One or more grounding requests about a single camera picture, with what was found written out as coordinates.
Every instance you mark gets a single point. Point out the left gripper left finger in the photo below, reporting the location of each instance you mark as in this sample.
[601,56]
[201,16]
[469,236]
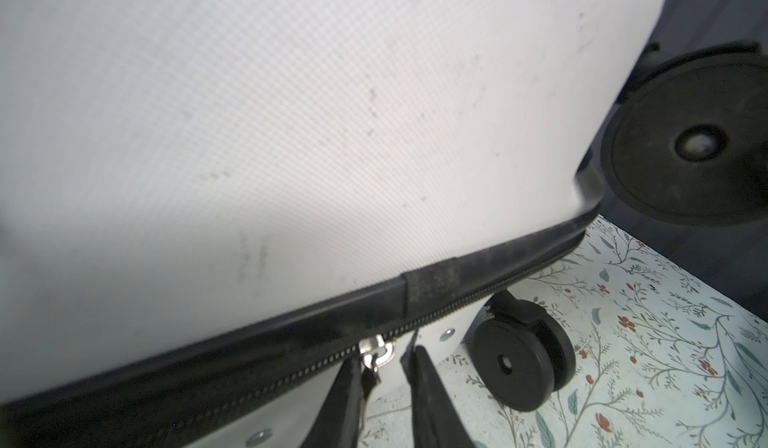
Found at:
[337,424]

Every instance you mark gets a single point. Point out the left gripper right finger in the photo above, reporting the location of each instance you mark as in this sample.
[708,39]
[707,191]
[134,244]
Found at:
[435,421]

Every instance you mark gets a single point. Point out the floral table mat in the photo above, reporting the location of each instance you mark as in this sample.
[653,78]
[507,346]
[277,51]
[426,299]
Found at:
[662,359]

